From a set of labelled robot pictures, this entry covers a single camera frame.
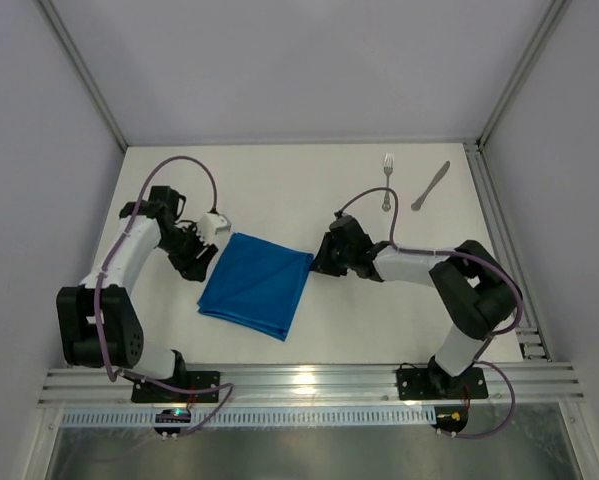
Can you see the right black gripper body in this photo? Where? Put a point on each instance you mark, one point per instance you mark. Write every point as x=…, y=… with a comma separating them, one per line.
x=330, y=257

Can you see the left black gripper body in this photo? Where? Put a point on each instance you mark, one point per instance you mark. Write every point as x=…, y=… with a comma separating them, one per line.
x=195, y=255

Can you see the blue cloth napkin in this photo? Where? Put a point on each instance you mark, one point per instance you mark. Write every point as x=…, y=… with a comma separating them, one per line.
x=256, y=284

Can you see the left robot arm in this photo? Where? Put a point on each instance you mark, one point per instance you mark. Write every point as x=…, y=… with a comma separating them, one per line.
x=99, y=326

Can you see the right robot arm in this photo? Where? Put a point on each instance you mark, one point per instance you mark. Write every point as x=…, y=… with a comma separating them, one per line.
x=475, y=291

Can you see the silver table knife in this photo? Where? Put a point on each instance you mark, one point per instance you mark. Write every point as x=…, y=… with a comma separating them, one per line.
x=439, y=175

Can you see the silver fork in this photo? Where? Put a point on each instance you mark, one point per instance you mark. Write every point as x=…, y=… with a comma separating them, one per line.
x=388, y=168

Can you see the left controller board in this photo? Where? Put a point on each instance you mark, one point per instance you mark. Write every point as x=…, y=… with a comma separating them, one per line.
x=170, y=423

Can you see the controller board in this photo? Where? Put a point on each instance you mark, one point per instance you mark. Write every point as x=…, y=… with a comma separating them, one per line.
x=450, y=420
x=170, y=423

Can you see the right controller board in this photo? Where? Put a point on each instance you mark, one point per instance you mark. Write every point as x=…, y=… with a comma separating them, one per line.
x=450, y=420

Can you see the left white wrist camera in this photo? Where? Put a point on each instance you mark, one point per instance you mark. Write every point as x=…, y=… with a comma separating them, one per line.
x=212, y=224

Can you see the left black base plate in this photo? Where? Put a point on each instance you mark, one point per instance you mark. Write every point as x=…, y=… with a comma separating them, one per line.
x=196, y=386

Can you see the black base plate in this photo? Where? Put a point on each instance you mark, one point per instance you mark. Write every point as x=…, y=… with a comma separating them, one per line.
x=196, y=386
x=425, y=383

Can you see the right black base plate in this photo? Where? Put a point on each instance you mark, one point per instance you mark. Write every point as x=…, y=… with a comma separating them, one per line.
x=425, y=383

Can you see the slotted cable duct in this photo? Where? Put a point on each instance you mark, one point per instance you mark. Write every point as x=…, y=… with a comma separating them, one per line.
x=253, y=417

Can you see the right side aluminium rail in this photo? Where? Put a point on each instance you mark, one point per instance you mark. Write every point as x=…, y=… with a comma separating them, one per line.
x=532, y=341

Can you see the aluminium rail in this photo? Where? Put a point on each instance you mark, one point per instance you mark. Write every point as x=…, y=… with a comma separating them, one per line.
x=532, y=341
x=314, y=385

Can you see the aluminium front rail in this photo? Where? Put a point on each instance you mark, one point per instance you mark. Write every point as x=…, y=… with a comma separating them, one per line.
x=314, y=385

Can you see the left aluminium frame post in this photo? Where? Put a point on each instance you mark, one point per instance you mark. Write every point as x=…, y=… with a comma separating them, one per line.
x=68, y=45

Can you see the aluminium frame post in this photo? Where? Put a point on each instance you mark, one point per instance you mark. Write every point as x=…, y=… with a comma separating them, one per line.
x=68, y=45
x=534, y=48

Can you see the right aluminium frame post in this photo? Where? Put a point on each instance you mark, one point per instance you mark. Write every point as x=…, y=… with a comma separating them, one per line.
x=534, y=48

